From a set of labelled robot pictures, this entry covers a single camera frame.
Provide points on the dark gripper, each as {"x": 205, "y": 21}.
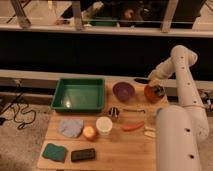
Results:
{"x": 159, "y": 91}

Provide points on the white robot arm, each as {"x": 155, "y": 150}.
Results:
{"x": 179, "y": 128}

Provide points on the red bowl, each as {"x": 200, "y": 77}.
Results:
{"x": 150, "y": 96}

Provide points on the purple bowl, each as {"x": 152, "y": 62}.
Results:
{"x": 123, "y": 91}

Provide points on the small metal hook tool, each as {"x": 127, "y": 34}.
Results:
{"x": 135, "y": 110}

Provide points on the small metal cup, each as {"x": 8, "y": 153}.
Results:
{"x": 113, "y": 113}

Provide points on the orange carrot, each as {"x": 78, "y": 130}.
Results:
{"x": 132, "y": 127}

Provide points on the white cup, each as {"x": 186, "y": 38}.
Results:
{"x": 104, "y": 125}

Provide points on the red yellow apple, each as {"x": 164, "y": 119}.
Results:
{"x": 90, "y": 133}

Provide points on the green plastic tray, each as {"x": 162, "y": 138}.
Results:
{"x": 79, "y": 95}

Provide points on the light blue cloth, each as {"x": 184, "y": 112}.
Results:
{"x": 71, "y": 127}

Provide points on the black sponge block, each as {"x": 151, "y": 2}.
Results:
{"x": 82, "y": 155}

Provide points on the green sponge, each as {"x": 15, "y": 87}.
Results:
{"x": 54, "y": 152}

